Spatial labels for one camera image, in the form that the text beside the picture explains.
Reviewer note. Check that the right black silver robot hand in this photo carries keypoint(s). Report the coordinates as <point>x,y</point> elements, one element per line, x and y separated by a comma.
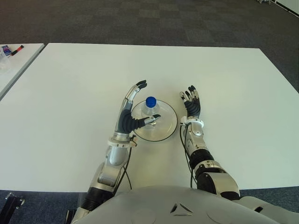
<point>194,108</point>

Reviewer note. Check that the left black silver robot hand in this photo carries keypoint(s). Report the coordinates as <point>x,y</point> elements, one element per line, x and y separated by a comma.
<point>125,122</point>

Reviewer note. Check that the blue white packet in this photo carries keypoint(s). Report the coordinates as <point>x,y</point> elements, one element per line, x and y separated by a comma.
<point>5,50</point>

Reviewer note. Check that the grey chair base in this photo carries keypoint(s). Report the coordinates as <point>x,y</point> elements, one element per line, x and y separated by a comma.
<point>264,1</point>

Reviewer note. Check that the clear water bottle blue cap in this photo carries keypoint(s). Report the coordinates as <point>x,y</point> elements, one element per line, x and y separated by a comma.
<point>150,109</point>

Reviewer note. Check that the black metal stand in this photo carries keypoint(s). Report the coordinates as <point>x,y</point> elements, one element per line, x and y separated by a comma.
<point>11,202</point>

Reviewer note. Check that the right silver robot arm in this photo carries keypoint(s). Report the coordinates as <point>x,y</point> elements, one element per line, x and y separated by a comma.
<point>203,158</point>

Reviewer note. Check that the grey robot torso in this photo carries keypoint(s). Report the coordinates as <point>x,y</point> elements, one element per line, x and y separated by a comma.
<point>177,207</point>

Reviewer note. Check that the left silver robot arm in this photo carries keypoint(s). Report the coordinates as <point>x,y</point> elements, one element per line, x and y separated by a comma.
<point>114,158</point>

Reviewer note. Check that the white plate black rim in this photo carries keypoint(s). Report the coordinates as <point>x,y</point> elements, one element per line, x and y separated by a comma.
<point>168,126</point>

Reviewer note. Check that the red black marker pen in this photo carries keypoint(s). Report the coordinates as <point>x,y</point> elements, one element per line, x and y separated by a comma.
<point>17,50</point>

